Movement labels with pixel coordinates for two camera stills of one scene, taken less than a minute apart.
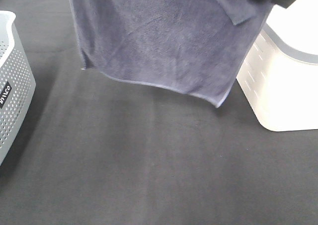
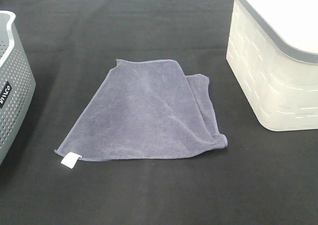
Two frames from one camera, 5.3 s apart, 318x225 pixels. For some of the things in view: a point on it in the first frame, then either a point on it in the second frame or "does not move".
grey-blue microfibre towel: x=193 y=39 → x=146 y=109
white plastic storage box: x=279 y=79 does not move
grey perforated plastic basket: x=17 y=82 does not move
